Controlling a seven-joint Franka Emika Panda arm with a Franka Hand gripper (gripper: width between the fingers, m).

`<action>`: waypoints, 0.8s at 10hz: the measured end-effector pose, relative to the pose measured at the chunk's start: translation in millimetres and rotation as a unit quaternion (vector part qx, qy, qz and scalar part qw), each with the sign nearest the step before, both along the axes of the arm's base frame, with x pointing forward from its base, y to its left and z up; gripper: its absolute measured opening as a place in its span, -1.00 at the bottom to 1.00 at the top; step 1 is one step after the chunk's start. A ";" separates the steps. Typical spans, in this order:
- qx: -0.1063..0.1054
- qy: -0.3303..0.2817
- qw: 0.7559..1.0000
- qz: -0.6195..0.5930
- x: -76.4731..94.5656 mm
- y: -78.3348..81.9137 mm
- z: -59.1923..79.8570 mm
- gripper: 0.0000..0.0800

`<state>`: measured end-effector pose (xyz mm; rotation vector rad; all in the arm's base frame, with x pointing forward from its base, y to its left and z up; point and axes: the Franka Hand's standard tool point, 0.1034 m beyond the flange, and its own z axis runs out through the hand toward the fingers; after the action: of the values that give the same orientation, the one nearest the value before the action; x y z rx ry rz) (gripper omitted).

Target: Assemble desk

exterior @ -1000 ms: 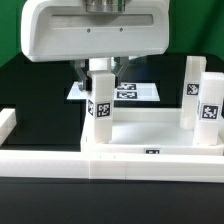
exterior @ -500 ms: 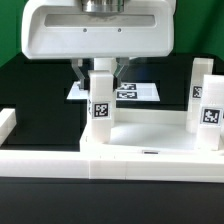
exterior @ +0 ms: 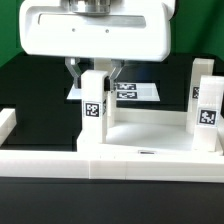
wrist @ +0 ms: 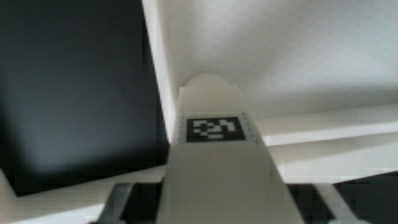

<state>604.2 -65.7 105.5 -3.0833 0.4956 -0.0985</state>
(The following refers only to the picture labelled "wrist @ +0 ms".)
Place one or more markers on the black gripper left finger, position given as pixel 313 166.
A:
pixel 111 215

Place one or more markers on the white leg with tag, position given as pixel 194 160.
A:
pixel 222 184

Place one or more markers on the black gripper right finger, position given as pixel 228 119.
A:
pixel 334 202

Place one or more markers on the white desk top tray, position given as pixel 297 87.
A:
pixel 304 51

